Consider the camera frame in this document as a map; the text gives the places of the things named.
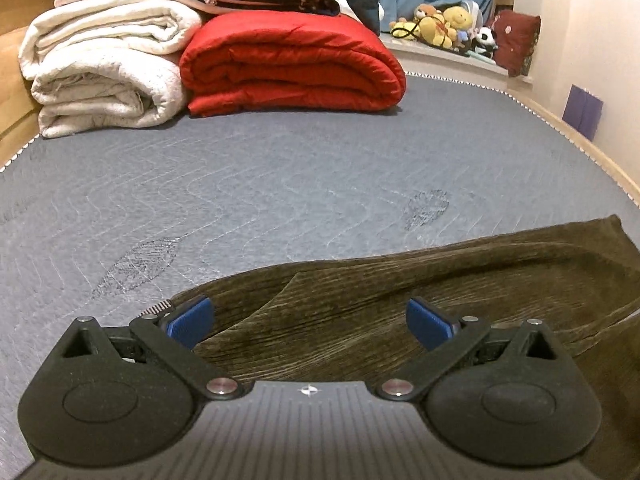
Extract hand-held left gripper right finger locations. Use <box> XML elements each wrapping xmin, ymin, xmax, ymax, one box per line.
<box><xmin>375</xmin><ymin>298</ymin><xmax>558</xmax><ymax>402</ymax></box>

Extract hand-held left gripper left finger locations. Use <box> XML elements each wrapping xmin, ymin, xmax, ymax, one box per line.
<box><xmin>61</xmin><ymin>296</ymin><xmax>245</xmax><ymax>401</ymax></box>

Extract olive corduroy pants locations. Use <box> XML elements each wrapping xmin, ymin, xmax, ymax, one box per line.
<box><xmin>150</xmin><ymin>215</ymin><xmax>640</xmax><ymax>386</ymax></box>

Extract grey quilted mattress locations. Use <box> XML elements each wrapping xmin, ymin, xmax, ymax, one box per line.
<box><xmin>0</xmin><ymin>71</ymin><xmax>640</xmax><ymax>480</ymax></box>

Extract purple paper sheet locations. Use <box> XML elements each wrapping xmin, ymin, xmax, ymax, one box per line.
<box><xmin>562</xmin><ymin>85</ymin><xmax>604</xmax><ymax>142</ymax></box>

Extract white window sill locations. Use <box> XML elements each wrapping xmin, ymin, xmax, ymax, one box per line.
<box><xmin>382</xmin><ymin>35</ymin><xmax>531</xmax><ymax>81</ymax></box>

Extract red folded quilt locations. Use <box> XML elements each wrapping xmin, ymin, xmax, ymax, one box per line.
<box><xmin>179</xmin><ymin>12</ymin><xmax>407</xmax><ymax>117</ymax></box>

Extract panda plush toy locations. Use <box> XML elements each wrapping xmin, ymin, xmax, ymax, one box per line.
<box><xmin>472</xmin><ymin>27</ymin><xmax>499</xmax><ymax>56</ymax></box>

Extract small yellow plush toy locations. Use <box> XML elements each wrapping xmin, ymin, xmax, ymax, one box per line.
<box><xmin>390</xmin><ymin>19</ymin><xmax>419</xmax><ymax>41</ymax></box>

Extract dark red cushion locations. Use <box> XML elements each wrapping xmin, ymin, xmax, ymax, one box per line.
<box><xmin>492</xmin><ymin>9</ymin><xmax>542</xmax><ymax>77</ymax></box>

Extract yellow bear plush toy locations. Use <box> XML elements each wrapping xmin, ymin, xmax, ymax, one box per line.
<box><xmin>442</xmin><ymin>6</ymin><xmax>474</xmax><ymax>32</ymax></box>

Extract white smooth folded blanket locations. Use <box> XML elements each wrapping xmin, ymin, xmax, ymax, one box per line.
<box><xmin>19</xmin><ymin>0</ymin><xmax>203</xmax><ymax>81</ymax></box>

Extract yellow plush toy with straps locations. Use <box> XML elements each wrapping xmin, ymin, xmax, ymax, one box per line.
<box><xmin>417</xmin><ymin>15</ymin><xmax>458</xmax><ymax>49</ymax></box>

